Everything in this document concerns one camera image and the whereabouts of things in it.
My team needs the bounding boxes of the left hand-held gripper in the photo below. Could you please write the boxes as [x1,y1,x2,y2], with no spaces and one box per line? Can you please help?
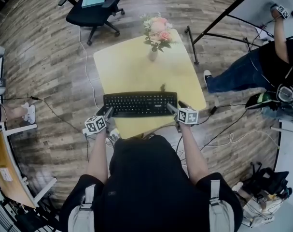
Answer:
[84,105,116,136]

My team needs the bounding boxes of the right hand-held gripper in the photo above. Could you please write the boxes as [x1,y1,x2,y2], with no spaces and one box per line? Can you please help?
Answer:
[166,101,199,133]

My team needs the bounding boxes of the black keyboard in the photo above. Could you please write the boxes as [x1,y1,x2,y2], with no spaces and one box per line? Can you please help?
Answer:
[102,91,178,118]

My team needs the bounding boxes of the person's left forearm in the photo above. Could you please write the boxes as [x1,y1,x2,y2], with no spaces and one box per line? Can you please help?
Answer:
[85,129,109,185]

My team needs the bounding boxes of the person's right forearm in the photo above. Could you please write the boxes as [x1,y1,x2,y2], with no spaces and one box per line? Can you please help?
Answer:
[179,123,209,186]

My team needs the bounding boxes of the yellow wooden table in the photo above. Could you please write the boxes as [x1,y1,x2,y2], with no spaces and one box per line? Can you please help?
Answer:
[93,29,207,140]

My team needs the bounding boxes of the pink flowers in vase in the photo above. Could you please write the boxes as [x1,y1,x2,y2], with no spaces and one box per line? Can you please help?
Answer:
[139,11,182,62]

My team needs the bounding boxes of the green and black device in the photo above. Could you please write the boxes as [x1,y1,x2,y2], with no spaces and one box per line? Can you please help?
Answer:
[245,92,279,110]

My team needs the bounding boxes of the person's black shirt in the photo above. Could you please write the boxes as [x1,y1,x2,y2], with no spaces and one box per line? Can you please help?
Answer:
[59,134,244,232]

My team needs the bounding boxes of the black office chair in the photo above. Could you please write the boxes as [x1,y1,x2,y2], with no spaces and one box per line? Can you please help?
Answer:
[58,0,126,46]

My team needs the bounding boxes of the teal book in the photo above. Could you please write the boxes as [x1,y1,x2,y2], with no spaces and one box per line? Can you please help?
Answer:
[81,0,105,9]

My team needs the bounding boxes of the white card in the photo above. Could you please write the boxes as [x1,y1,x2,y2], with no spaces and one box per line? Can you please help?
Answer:
[0,167,13,182]

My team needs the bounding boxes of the black bag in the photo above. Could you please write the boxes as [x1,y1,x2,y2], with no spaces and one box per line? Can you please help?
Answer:
[14,208,61,232]
[242,162,293,203]

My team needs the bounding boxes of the whiteboard on black stand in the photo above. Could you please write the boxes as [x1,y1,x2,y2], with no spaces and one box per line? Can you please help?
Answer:
[184,0,293,65]

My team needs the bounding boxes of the black cable with adapter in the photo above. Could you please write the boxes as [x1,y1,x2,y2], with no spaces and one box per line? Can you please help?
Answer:
[199,104,248,152]

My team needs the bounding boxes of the white floor cable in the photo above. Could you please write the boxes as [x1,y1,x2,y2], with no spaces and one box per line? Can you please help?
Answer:
[78,27,98,108]

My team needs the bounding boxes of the thin black floor cable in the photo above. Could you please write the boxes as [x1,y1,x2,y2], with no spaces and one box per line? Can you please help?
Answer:
[2,96,84,133]

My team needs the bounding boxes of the grey shoulder strap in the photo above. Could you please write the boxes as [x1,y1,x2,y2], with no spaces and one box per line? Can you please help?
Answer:
[68,184,96,232]
[209,179,235,232]

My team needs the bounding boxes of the orange desk with white frame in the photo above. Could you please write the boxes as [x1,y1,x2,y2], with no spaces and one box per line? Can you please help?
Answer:
[0,123,57,209]

